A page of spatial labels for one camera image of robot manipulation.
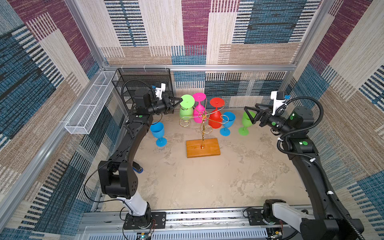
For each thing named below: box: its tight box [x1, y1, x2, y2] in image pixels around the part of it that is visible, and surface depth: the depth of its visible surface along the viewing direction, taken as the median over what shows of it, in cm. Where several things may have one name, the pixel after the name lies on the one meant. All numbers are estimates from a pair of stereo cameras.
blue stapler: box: [132, 161, 144, 174], surface depth 89 cm
